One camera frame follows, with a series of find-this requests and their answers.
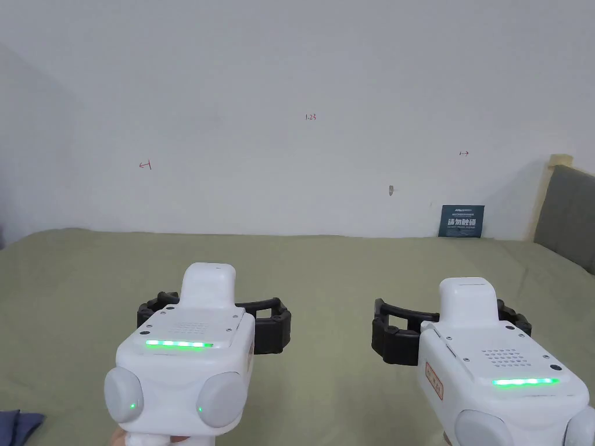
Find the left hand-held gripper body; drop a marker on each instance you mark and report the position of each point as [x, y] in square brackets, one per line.
[186, 371]

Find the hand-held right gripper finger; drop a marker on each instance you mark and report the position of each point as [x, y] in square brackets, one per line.
[395, 332]
[516, 318]

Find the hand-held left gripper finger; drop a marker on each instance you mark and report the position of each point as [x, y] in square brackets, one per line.
[153, 307]
[272, 325]

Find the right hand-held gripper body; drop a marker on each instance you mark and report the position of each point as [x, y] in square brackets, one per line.
[502, 371]

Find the person's left hand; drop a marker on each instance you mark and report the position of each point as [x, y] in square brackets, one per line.
[122, 437]

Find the bed with pale green sheet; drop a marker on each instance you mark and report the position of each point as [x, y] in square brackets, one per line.
[325, 278]

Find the dark blue sign card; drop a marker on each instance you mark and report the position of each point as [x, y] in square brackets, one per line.
[460, 221]

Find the grey padded headboard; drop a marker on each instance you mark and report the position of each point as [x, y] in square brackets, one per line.
[569, 211]

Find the dark blue garment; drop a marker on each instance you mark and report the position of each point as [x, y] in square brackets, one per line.
[18, 425]

